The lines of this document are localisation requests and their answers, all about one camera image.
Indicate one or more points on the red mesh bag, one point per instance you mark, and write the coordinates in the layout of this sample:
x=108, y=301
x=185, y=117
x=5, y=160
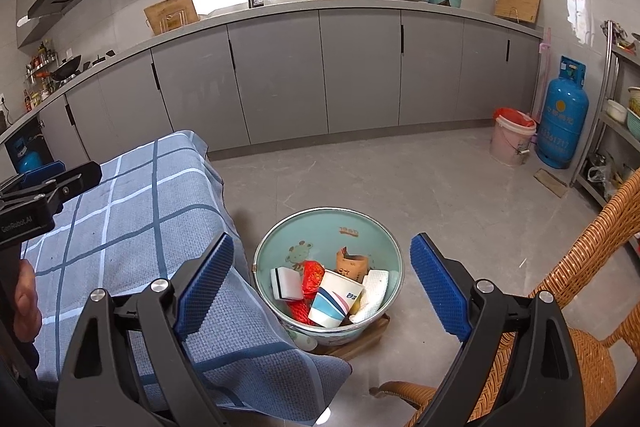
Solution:
x=312, y=277

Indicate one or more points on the black wok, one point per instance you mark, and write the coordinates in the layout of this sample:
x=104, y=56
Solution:
x=67, y=68

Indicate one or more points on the dark sauce bottle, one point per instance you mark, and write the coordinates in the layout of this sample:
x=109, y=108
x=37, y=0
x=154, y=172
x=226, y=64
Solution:
x=26, y=101

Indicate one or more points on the red bucket liner bag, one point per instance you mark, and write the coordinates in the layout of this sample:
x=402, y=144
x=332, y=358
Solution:
x=510, y=114

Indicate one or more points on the white bowl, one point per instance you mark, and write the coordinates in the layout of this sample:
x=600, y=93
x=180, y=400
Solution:
x=616, y=111

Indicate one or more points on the wooden cutting board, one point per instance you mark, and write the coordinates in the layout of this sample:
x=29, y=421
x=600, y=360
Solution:
x=172, y=12
x=517, y=2

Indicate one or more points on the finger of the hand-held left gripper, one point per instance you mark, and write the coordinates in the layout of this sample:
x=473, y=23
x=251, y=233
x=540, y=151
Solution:
x=45, y=171
x=75, y=179

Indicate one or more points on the metal shelf rack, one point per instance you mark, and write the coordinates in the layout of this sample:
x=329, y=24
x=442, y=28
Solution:
x=607, y=57

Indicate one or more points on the blue gas cylinder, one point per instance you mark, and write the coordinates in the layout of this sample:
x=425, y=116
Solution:
x=562, y=117
x=27, y=162

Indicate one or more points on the gas stove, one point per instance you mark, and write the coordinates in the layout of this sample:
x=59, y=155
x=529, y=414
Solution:
x=100, y=59

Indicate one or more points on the brown flat board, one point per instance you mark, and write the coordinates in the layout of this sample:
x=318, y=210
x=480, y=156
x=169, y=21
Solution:
x=550, y=183

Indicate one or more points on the person's left hand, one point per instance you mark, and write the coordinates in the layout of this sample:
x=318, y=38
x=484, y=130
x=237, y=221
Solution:
x=27, y=302

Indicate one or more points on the seasoning rack with bottles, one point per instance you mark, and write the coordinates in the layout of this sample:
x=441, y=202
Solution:
x=40, y=64

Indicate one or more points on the grey base cabinets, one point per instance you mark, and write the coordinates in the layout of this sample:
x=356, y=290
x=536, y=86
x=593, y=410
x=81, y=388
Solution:
x=360, y=67

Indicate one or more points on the blue checked tablecloth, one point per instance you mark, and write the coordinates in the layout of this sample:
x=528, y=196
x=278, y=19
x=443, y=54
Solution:
x=125, y=217

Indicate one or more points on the pink plastic bucket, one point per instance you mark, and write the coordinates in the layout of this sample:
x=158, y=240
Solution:
x=507, y=146

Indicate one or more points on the low wooden stool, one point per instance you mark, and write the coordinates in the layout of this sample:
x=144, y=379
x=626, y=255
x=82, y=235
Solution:
x=360, y=339

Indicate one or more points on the green enamel basin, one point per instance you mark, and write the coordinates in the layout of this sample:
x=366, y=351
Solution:
x=320, y=232

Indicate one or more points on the tan paper packaging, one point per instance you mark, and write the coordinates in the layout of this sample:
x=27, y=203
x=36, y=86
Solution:
x=352, y=264

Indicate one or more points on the grey kitchen countertop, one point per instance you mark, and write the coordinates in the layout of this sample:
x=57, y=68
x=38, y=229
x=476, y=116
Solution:
x=280, y=9

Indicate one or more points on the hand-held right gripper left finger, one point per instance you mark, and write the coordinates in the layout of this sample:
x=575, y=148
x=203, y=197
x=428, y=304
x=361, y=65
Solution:
x=205, y=287

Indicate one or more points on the wicker chair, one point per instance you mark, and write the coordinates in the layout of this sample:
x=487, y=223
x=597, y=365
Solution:
x=590, y=347

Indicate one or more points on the striped white paper cup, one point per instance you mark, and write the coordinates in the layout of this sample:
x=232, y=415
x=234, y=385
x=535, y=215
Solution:
x=332, y=302

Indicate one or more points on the sponge with dark scouring pad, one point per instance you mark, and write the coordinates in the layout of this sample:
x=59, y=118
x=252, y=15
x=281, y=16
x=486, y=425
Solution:
x=284, y=284

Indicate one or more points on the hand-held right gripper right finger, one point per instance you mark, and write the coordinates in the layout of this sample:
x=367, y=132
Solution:
x=440, y=287

